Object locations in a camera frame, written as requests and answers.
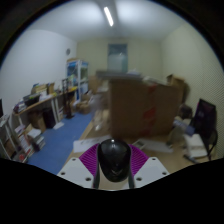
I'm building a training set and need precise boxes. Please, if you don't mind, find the wooden desk with clutter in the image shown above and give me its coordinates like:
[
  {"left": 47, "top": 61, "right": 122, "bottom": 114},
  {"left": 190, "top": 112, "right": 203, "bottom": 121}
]
[{"left": 13, "top": 86, "right": 81, "bottom": 128}]

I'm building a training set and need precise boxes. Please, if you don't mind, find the stack of books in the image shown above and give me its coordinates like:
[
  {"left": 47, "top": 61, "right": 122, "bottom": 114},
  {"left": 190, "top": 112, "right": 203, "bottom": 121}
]
[{"left": 24, "top": 128, "right": 47, "bottom": 151}]

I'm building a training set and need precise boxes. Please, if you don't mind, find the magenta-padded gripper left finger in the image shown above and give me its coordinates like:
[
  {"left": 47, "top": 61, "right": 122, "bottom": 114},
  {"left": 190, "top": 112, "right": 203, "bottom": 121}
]
[{"left": 57, "top": 143, "right": 102, "bottom": 190}]

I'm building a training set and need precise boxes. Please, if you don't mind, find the black floor stand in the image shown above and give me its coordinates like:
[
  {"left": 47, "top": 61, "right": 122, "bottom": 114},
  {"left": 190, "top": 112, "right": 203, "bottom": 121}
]
[{"left": 61, "top": 78, "right": 76, "bottom": 120}]

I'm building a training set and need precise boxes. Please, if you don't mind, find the black computer mouse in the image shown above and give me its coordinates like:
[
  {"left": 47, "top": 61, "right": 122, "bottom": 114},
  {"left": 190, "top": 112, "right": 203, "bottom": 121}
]
[{"left": 97, "top": 138, "right": 132, "bottom": 183}]

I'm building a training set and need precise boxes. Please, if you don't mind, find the large brown cardboard box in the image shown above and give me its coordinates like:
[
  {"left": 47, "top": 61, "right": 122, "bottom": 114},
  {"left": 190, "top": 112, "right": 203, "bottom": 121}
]
[{"left": 108, "top": 77, "right": 183, "bottom": 139}]

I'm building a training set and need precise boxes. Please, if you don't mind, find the ceiling light tube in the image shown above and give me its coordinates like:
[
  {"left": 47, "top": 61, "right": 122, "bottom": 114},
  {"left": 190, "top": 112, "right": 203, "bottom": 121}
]
[{"left": 103, "top": 6, "right": 115, "bottom": 28}]

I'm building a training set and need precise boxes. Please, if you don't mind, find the blue white glass cabinet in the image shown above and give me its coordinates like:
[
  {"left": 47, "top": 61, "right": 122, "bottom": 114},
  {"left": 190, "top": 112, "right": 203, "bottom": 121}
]
[{"left": 66, "top": 59, "right": 90, "bottom": 98}]

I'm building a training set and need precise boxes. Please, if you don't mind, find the white shelf unit with books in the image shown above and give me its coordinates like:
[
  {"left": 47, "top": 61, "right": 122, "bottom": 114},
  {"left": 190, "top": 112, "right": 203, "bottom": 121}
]
[{"left": 0, "top": 114, "right": 36, "bottom": 164}]

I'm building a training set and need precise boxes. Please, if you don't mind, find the plain white paper sheet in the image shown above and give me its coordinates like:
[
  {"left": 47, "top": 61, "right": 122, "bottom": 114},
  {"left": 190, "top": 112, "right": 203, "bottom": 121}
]
[{"left": 139, "top": 138, "right": 174, "bottom": 154}]

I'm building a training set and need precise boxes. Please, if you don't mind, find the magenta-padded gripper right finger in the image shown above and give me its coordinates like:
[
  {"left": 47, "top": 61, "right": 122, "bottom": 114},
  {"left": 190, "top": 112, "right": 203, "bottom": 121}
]
[{"left": 127, "top": 143, "right": 170, "bottom": 190}]

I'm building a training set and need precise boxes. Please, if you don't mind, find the open cardboard box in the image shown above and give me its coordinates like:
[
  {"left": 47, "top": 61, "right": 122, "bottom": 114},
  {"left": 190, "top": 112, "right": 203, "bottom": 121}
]
[{"left": 77, "top": 101, "right": 93, "bottom": 115}]

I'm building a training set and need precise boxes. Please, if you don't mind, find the cardboard box under desk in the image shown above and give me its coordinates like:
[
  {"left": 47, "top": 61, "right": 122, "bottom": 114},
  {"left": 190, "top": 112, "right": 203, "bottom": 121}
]
[{"left": 29, "top": 111, "right": 48, "bottom": 133}]

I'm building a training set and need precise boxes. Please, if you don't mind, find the clear glass jar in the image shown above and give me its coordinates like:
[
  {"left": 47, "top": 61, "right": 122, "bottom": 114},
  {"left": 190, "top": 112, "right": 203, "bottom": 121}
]
[{"left": 91, "top": 93, "right": 111, "bottom": 133}]

